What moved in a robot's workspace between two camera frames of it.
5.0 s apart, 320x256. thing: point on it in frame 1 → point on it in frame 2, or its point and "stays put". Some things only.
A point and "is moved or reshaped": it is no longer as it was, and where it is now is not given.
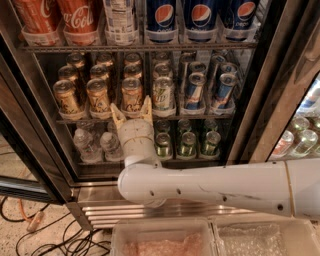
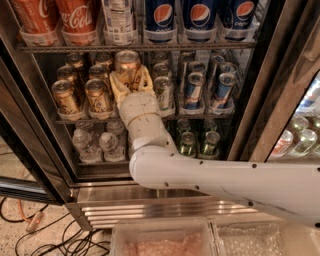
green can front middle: x=188 y=143 stays put
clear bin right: x=265 y=236 stays put
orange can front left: x=65 y=94 stays put
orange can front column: x=132 y=95 is moved or reshaped
